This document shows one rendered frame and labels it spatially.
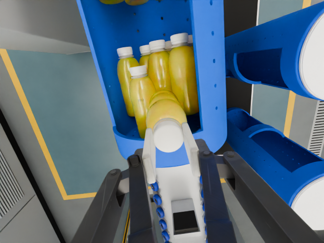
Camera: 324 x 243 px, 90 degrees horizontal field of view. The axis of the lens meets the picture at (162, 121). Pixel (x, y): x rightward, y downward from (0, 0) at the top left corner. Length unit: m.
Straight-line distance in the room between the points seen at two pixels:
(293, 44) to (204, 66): 0.37
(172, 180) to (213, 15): 0.61
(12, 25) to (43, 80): 1.06
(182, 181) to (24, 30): 0.84
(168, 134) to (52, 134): 1.80
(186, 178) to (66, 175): 1.64
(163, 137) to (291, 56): 0.49
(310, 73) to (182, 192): 0.62
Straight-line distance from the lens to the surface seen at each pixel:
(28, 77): 1.89
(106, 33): 0.49
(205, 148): 0.16
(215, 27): 0.32
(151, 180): 0.16
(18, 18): 0.84
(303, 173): 0.85
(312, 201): 0.88
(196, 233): 0.73
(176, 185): 0.77
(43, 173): 2.29
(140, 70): 0.39
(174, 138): 0.20
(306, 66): 0.61
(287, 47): 0.64
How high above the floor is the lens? 1.50
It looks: 70 degrees down
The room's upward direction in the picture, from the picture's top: 178 degrees clockwise
